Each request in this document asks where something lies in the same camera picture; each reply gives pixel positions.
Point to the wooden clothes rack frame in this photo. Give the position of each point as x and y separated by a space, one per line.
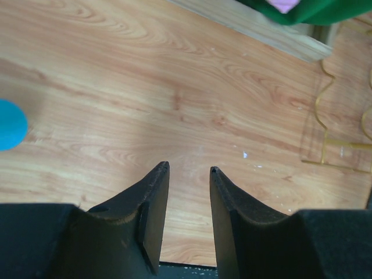
306 42

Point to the green vest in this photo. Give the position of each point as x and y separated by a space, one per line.
317 12

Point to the gold wire wine glass rack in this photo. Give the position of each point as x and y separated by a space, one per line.
344 123

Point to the teal plastic wine glass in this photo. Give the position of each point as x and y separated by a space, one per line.
14 125

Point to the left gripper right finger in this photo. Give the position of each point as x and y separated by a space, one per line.
253 240

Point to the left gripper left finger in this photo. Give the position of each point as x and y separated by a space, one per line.
119 238

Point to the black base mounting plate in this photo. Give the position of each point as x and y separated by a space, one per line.
169 270

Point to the pink shirt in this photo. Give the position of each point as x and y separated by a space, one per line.
283 6

